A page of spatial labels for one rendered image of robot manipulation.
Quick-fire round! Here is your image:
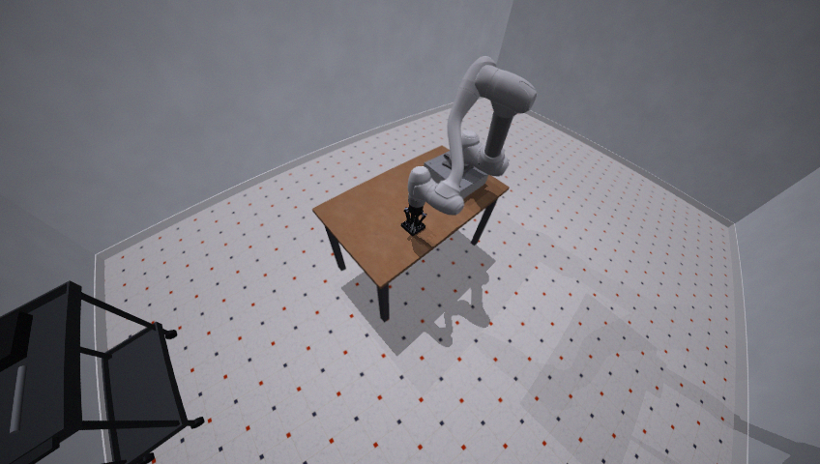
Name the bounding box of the black knob box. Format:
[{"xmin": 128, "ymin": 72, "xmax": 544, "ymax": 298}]
[{"xmin": 401, "ymin": 216, "xmax": 425, "ymax": 236}]

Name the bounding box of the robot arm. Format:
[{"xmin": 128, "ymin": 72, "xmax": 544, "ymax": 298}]
[{"xmin": 408, "ymin": 56, "xmax": 537, "ymax": 216}]

